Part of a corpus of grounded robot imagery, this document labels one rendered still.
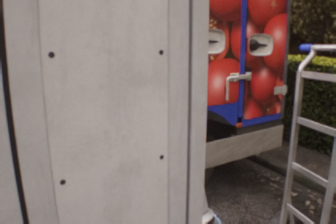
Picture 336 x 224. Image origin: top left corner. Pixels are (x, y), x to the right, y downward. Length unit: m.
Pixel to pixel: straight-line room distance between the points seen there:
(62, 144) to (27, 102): 0.07
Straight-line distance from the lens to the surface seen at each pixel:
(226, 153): 2.15
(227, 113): 2.03
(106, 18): 0.36
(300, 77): 1.42
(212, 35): 1.89
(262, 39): 2.26
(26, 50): 0.33
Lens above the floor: 1.20
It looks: 11 degrees down
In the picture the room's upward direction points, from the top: straight up
